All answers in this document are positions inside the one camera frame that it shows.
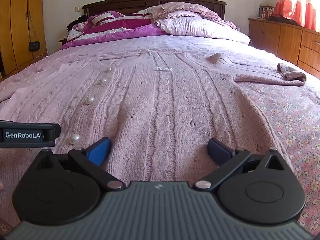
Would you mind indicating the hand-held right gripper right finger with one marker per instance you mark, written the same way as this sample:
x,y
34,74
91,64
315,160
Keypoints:
x,y
219,152

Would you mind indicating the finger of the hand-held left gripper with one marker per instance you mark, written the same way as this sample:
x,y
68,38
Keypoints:
x,y
57,131

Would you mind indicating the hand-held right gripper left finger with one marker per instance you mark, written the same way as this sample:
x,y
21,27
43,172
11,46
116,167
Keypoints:
x,y
100,152

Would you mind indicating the pink knitted cardigan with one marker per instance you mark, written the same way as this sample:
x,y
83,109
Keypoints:
x,y
155,110

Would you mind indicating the dark clothes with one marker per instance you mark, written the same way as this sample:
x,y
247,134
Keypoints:
x,y
76,22

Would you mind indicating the bed with pink floral sheet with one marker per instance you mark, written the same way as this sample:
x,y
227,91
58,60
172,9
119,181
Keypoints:
x,y
287,120

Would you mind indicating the small black handbag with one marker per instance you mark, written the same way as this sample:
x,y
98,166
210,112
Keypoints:
x,y
34,46

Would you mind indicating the dark wooden nightstand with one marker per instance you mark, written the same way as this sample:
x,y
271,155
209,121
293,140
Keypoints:
x,y
62,41

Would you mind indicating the wooden wardrobe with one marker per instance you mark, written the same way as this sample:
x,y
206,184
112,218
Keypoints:
x,y
20,25

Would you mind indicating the magenta striped quilt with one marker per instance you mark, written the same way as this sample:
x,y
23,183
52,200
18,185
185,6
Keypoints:
x,y
120,27

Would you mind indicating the wooden cabinet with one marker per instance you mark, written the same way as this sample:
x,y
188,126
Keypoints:
x,y
287,40

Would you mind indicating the dark cloth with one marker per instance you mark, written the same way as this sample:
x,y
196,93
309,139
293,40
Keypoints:
x,y
282,20

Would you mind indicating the row of books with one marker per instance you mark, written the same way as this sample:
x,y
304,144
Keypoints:
x,y
266,11

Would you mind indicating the dark wooden headboard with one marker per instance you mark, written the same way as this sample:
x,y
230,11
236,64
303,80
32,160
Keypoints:
x,y
155,1

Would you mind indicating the pink and white curtain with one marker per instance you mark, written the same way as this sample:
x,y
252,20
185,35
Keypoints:
x,y
300,2

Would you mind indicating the wall socket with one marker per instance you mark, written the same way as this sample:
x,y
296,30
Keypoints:
x,y
78,9

